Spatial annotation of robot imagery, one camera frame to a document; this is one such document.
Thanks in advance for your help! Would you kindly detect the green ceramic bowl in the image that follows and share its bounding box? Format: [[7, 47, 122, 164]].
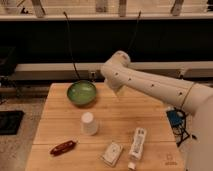
[[67, 80, 97, 106]]

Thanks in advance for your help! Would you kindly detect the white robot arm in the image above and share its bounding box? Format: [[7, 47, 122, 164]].
[[101, 51, 213, 171]]

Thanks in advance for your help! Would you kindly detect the white paper cup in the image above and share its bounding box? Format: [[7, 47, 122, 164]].
[[81, 112, 98, 136]]

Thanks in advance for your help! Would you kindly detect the blue controller box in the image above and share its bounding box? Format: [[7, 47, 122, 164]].
[[166, 110, 186, 127]]

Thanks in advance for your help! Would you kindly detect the small white packet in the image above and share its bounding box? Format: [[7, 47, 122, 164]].
[[101, 141, 123, 167]]

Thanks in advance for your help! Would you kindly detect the black floor mat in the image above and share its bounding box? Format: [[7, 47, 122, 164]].
[[0, 110, 24, 135]]

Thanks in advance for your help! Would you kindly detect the black equipment at left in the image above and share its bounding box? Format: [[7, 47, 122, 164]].
[[0, 46, 17, 76]]

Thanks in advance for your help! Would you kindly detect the wall power outlet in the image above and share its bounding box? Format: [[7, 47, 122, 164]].
[[89, 71, 96, 82]]

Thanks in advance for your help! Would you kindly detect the black floor cable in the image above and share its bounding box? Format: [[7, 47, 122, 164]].
[[173, 111, 193, 148]]

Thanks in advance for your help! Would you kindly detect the right black cable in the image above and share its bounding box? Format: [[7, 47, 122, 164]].
[[126, 10, 142, 54]]

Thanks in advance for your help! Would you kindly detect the left black cable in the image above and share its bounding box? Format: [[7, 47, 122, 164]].
[[62, 11, 81, 81]]

